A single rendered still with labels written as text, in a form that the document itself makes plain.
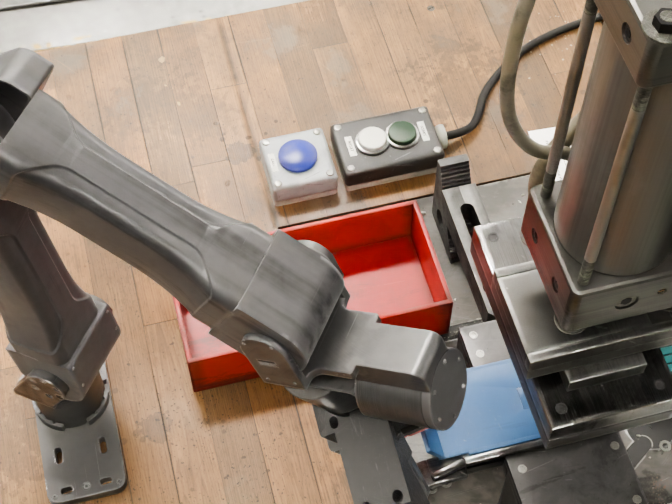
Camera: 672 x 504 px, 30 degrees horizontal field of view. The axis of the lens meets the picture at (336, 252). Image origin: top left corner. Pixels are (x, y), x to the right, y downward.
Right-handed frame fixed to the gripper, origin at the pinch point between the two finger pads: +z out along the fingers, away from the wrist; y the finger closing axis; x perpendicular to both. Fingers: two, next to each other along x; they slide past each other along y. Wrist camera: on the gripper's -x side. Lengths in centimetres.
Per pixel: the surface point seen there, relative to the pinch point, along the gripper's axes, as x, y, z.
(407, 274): 18.4, -1.5, 12.3
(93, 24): 138, -74, 87
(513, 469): -6.0, 4.7, 4.3
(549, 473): -7.0, 7.1, 5.6
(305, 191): 29.9, -8.0, 8.4
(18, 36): 139, -88, 79
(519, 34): 8.0, 23.6, -32.1
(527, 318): -0.9, 13.9, -12.7
